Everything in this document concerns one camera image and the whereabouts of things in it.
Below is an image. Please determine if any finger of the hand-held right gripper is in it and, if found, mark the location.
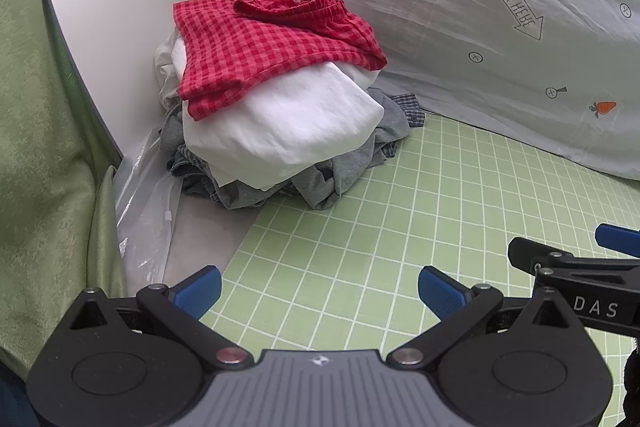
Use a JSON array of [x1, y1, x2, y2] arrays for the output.
[[507, 236, 640, 279], [594, 223, 640, 259]]

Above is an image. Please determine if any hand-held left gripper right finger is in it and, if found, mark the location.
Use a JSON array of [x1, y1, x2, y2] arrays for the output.
[[387, 265, 594, 370]]

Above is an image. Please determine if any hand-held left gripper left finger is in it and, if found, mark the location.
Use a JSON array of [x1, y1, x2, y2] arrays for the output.
[[47, 265, 252, 371]]

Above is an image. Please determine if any red checked garment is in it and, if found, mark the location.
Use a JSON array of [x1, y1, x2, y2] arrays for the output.
[[172, 0, 389, 122]]

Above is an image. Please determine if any clear plastic bag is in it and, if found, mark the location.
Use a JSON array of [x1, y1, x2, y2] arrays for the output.
[[114, 127, 184, 286]]

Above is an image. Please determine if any grey garment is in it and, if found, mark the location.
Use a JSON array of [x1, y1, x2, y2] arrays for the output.
[[160, 87, 416, 210]]

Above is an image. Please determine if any blue plaid garment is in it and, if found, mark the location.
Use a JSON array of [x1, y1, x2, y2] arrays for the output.
[[387, 93, 427, 128]]

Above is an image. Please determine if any white garment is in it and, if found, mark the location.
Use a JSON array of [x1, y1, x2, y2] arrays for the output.
[[152, 29, 386, 194]]

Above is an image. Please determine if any grey carrot-print quilt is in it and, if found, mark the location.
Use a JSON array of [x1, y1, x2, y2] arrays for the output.
[[182, 0, 640, 182]]

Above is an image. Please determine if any green curtain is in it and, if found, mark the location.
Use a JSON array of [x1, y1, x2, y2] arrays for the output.
[[0, 0, 129, 381]]

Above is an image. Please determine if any white headboard panel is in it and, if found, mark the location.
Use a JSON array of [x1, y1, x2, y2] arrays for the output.
[[32, 0, 212, 168]]

